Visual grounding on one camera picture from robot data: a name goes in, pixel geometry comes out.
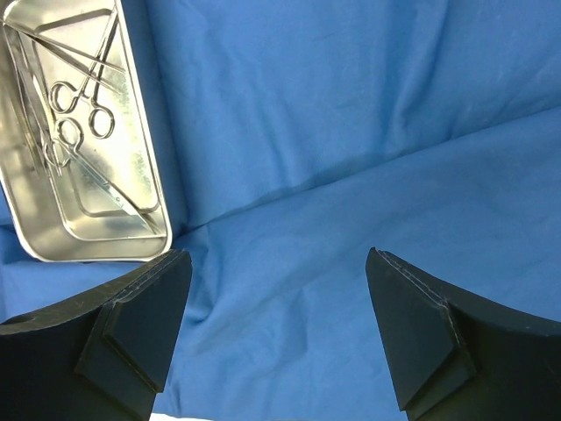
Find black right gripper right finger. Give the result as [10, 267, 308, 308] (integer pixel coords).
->
[366, 248, 560, 420]

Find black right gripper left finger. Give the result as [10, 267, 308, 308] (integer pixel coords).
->
[1, 250, 192, 420]

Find blue surgical drape cloth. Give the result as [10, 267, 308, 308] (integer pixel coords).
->
[0, 0, 561, 421]

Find stainless steel instrument tray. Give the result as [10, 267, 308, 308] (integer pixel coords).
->
[1, 1, 174, 262]

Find steel forceps lower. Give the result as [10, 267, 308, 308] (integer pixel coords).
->
[11, 11, 124, 169]

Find steel forceps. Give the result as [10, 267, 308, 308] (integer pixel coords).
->
[48, 6, 118, 139]
[11, 11, 124, 169]

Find steel forceps upper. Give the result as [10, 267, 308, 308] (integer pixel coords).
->
[48, 6, 118, 139]

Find steel scalpel handle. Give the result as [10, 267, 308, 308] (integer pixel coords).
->
[68, 150, 160, 235]

